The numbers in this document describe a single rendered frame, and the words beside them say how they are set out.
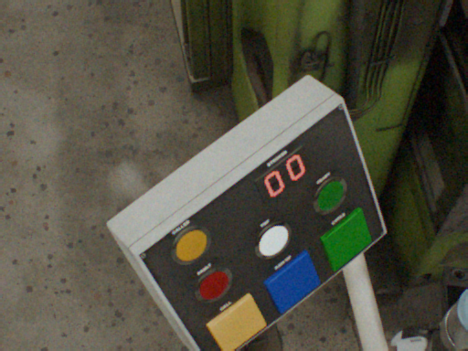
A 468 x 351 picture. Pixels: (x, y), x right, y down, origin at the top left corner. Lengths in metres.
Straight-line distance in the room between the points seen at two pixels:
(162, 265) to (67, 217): 1.29
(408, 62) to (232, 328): 0.57
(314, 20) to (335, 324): 1.15
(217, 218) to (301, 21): 0.34
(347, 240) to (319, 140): 0.19
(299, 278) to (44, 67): 1.46
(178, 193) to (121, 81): 1.41
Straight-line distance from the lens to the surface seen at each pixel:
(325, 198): 1.39
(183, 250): 1.29
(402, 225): 2.36
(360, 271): 1.84
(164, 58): 2.71
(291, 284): 1.43
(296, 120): 1.32
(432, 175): 2.04
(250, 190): 1.30
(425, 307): 2.50
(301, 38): 1.52
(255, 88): 2.28
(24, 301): 2.53
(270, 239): 1.36
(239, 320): 1.41
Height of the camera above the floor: 2.40
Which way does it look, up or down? 69 degrees down
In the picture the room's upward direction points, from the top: 1 degrees counter-clockwise
